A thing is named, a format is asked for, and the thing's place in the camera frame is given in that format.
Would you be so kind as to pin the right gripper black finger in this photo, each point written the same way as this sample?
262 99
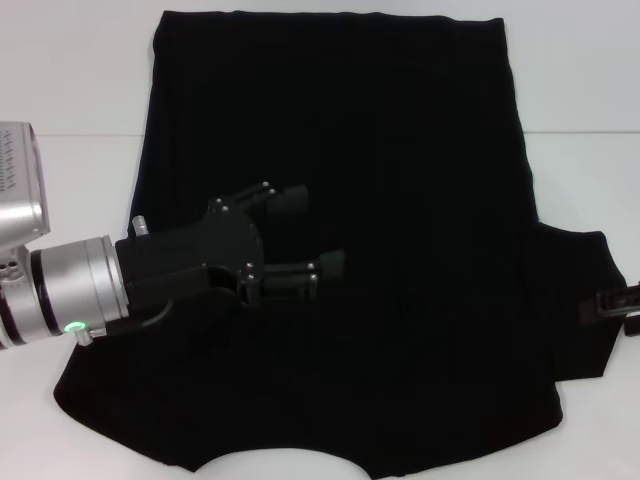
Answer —
634 326
605 307

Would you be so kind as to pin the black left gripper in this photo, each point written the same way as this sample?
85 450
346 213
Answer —
200 255

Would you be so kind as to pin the black t-shirt with FREE print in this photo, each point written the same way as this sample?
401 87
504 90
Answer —
375 150

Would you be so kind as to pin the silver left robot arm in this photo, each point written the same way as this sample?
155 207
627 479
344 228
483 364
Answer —
75 285

